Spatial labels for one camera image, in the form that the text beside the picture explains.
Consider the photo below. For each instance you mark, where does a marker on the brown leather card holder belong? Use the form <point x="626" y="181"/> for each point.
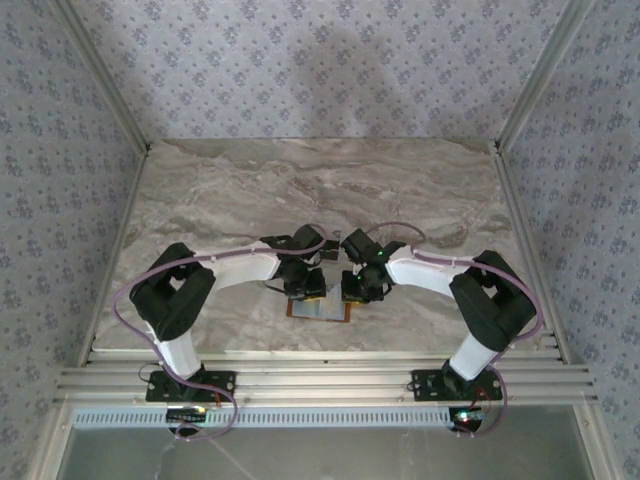
<point x="290" y="309"/>

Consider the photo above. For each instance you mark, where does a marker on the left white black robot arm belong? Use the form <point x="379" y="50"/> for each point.
<point x="240" y="265"/>

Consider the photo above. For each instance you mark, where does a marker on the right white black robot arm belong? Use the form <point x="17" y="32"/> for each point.
<point x="425" y="270"/>

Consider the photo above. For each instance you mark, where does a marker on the light blue credit card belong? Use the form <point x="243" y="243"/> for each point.
<point x="335" y="311"/>

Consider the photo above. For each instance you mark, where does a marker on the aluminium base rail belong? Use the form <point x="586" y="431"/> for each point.
<point x="325" y="380"/>

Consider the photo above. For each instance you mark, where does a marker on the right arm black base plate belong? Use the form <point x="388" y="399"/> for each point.
<point x="422" y="385"/>

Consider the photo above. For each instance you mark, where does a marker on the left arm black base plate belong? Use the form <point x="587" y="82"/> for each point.
<point x="222" y="382"/>

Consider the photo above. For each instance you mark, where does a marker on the aluminium side rail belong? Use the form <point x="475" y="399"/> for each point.
<point x="121" y="225"/>
<point x="522" y="225"/>

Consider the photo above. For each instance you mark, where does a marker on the aluminium corner post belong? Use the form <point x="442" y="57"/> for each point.
<point x="113" y="85"/>
<point x="532" y="85"/>

